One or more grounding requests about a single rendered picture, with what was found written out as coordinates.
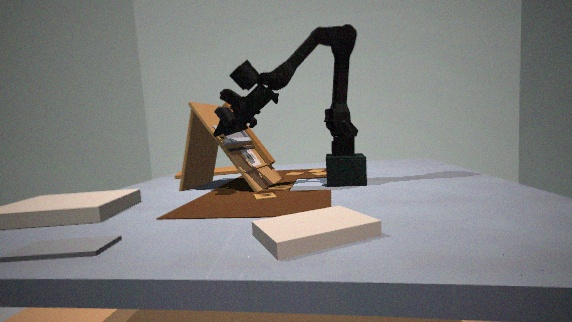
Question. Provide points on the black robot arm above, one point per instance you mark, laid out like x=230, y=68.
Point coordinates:
x=341, y=39

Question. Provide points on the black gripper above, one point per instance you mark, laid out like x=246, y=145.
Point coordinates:
x=233, y=122

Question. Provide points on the tan cardboard-coloured slanted board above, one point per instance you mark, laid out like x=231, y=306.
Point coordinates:
x=202, y=147

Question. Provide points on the grey paper ticket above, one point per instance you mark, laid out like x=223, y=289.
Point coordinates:
x=251, y=157

